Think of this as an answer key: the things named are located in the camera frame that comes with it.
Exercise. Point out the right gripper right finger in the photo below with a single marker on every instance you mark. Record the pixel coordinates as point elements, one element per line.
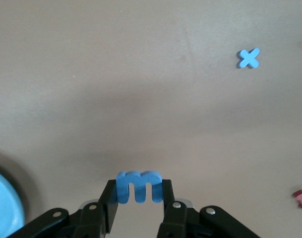
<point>175,218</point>

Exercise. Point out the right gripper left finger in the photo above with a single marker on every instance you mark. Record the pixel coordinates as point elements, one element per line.
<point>91,218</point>

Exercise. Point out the blue foam letter m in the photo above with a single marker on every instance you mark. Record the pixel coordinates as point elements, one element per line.
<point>131,178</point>

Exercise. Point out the blue foam letter x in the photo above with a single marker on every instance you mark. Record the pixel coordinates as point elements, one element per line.
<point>248,58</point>

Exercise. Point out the blue plate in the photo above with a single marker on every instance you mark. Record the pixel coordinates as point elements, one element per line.
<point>4,198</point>

